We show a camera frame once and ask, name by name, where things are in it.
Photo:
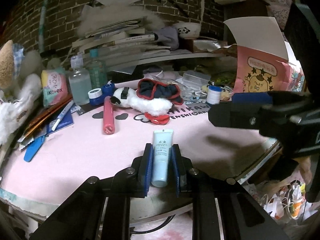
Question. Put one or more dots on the clear plastic bag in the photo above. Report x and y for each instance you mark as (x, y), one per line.
(191, 84)

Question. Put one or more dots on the blue card booklet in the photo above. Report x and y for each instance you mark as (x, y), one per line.
(65, 122)

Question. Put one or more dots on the green bottle teal cap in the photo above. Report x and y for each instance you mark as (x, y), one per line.
(96, 70)

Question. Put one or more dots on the pink cartoon cardboard box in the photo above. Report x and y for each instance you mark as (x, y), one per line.
(266, 62)

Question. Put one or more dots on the white panda bowl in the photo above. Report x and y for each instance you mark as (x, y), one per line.
(188, 30)

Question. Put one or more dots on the blue cap white jar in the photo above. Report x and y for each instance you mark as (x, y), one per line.
(213, 95)

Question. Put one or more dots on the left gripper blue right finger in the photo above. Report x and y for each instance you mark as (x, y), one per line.
(180, 174)

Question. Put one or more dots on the stack of books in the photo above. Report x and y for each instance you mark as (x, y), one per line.
(121, 43)

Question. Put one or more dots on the blue white contact lens case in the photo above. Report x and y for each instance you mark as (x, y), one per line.
(98, 95)

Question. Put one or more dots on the white plush toy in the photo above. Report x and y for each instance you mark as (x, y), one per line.
(14, 113)

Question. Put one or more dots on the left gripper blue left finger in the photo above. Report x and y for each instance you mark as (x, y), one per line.
(145, 171)

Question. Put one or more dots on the navy red plush costume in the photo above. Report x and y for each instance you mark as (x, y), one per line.
(150, 89)

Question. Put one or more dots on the brown plush toy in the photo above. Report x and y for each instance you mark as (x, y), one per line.
(11, 55)

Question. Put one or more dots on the light blue cream tube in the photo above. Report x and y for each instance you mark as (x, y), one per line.
(162, 143)

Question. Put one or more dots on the pink desk mat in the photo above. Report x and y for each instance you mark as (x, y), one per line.
(71, 155)

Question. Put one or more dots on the clear bottle white cap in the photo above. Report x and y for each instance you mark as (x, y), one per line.
(79, 80)

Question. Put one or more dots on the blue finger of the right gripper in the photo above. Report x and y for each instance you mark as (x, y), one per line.
(262, 98)

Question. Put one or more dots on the white fluffy fur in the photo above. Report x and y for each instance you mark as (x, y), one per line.
(93, 18)

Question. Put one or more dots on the purple cloth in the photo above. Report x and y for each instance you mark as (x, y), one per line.
(167, 36)

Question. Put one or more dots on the Kotex pad pack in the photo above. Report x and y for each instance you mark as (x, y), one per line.
(54, 86)

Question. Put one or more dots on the pink cylindrical tube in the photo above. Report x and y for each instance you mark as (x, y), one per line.
(108, 117)

